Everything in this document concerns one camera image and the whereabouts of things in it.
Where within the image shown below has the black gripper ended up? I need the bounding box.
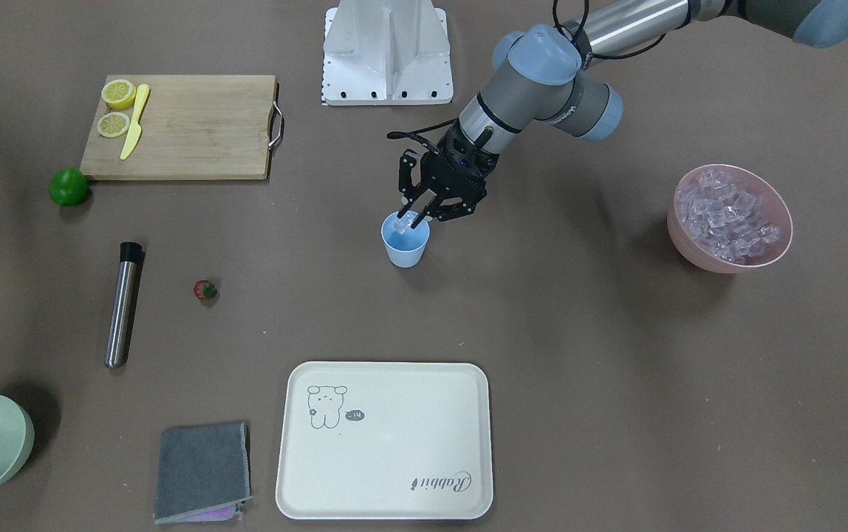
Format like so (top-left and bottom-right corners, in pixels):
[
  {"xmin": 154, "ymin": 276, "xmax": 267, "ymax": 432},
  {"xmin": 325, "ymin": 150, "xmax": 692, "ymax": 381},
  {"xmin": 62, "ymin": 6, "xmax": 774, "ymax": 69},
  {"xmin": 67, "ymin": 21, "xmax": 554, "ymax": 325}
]
[{"xmin": 397, "ymin": 122, "xmax": 499, "ymax": 229}]

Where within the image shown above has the clear ice cube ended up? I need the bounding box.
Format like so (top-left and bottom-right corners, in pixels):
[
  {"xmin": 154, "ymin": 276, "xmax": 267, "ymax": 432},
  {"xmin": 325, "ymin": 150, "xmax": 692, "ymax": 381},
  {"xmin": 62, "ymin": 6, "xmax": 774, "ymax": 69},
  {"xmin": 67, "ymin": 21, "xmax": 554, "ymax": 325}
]
[{"xmin": 391, "ymin": 210, "xmax": 417, "ymax": 235}]

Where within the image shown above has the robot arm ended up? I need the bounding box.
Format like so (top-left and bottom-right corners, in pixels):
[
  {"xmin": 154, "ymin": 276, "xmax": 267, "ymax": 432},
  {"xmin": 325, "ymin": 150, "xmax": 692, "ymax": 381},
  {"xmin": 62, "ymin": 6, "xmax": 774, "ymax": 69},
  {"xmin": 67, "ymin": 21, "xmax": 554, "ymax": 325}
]
[{"xmin": 388, "ymin": 1, "xmax": 848, "ymax": 231}]

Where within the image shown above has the light blue cup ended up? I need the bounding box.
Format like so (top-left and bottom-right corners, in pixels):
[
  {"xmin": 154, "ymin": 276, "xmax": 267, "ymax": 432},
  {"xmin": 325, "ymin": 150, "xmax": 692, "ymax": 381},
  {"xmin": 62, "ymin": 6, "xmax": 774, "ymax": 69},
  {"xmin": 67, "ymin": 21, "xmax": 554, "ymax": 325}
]
[{"xmin": 380, "ymin": 212, "xmax": 431, "ymax": 268}]

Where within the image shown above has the pile of ice cubes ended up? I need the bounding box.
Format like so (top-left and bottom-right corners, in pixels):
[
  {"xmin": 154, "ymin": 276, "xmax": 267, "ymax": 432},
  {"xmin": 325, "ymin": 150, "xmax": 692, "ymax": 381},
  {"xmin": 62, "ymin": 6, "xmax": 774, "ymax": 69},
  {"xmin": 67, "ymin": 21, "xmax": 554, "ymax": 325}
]
[{"xmin": 675, "ymin": 168, "xmax": 782, "ymax": 265}]

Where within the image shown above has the cream rabbit tray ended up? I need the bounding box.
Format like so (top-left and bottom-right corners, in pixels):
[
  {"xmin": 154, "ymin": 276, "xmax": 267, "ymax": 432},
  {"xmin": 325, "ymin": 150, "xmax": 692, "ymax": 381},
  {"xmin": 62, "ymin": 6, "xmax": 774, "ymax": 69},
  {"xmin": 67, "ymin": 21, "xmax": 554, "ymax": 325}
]
[{"xmin": 275, "ymin": 361, "xmax": 494, "ymax": 521}]

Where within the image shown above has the red strawberry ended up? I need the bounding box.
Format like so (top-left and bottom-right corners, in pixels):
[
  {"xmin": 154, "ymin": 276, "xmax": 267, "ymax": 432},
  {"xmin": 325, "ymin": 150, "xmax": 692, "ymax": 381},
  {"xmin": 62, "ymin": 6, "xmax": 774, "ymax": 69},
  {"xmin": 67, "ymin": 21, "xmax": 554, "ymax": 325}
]
[{"xmin": 192, "ymin": 279, "xmax": 220, "ymax": 301}]

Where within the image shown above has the pink bowl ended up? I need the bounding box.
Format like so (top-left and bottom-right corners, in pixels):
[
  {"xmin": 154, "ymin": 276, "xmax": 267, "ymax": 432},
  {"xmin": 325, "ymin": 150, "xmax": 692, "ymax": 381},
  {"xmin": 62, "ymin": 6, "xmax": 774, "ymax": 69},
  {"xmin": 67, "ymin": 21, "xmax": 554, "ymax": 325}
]
[{"xmin": 666, "ymin": 163, "xmax": 794, "ymax": 275}]

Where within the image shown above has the steel muddler black tip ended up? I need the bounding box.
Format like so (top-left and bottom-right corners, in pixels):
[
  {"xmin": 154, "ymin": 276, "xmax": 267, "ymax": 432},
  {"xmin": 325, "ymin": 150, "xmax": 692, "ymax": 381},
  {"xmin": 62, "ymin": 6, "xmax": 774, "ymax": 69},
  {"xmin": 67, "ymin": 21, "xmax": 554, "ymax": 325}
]
[{"xmin": 104, "ymin": 240, "xmax": 144, "ymax": 369}]

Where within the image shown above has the yellow plastic knife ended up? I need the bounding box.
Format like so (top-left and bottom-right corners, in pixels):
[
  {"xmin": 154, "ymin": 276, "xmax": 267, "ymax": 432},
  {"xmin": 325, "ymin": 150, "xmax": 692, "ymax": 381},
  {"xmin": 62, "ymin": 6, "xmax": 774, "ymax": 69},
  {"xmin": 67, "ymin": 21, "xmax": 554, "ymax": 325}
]
[{"xmin": 119, "ymin": 83, "xmax": 151, "ymax": 160}]

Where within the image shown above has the lower lemon slice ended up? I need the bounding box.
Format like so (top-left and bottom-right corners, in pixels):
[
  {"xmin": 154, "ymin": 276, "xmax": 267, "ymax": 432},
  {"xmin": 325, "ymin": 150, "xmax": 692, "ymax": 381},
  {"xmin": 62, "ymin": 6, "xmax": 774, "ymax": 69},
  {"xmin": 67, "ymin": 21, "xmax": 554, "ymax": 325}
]
[{"xmin": 100, "ymin": 80, "xmax": 137, "ymax": 111}]

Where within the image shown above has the grey folded cloth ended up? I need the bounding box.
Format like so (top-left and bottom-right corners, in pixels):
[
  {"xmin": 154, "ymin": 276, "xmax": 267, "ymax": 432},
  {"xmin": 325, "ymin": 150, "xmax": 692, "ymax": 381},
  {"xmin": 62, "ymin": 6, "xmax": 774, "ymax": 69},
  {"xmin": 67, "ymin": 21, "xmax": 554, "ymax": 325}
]
[{"xmin": 153, "ymin": 421, "xmax": 251, "ymax": 525}]

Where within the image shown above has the green lime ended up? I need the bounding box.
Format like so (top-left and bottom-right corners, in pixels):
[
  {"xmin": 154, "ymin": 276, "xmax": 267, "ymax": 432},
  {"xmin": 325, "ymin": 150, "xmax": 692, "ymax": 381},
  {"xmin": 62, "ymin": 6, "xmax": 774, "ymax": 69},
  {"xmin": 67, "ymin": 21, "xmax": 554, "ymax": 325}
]
[{"xmin": 48, "ymin": 166, "xmax": 90, "ymax": 208}]

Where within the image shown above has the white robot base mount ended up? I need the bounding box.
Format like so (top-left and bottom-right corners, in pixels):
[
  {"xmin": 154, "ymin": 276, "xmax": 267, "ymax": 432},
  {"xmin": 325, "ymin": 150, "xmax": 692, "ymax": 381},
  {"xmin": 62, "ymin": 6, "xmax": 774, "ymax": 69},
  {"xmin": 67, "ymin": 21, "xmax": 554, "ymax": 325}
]
[{"xmin": 321, "ymin": 1, "xmax": 454, "ymax": 106}]

